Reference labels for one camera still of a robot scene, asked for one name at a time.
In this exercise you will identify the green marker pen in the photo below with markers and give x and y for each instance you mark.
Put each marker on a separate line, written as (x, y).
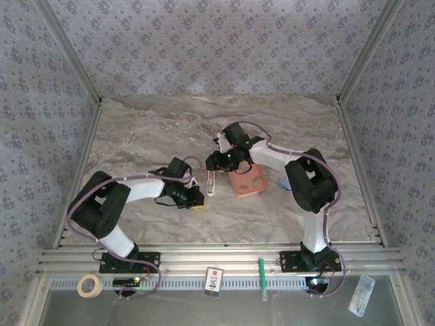
(262, 278)

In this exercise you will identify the small blue stapler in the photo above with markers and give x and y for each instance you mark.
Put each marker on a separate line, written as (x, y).
(283, 185)

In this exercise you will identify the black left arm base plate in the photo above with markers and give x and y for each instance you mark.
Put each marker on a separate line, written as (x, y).
(149, 259)

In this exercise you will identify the aluminium side rail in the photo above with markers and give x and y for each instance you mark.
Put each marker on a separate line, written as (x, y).
(85, 142)
(357, 156)

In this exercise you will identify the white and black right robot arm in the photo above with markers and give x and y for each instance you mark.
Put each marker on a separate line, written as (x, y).
(268, 156)

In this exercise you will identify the clear plastic package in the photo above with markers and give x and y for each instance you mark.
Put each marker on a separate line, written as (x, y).
(361, 295)

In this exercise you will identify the pink plastic tray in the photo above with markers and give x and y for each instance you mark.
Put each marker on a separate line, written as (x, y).
(248, 192)

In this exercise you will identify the masking tape roll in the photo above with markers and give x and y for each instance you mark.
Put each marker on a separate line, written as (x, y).
(81, 288)

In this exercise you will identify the aluminium frame post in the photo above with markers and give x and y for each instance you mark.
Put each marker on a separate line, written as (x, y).
(370, 51)
(68, 51)

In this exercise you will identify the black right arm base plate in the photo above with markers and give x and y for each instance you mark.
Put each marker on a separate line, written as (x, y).
(289, 259)

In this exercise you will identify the left controller board green light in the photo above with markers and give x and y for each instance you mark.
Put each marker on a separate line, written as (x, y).
(127, 281)

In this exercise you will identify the right controller board green light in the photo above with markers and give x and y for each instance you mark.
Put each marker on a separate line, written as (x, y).
(316, 282)

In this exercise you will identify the pink and white stapler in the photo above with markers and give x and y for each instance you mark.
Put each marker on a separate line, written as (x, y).
(210, 186)

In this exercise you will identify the controller board green light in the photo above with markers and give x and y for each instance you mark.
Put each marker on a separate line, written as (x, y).
(316, 282)
(127, 281)

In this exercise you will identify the aluminium mounting rail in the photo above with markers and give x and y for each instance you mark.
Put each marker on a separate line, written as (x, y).
(210, 254)

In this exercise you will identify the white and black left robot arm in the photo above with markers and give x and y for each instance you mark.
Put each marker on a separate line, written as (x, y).
(142, 188)

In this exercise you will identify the black and white card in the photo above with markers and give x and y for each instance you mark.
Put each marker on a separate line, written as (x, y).
(213, 282)

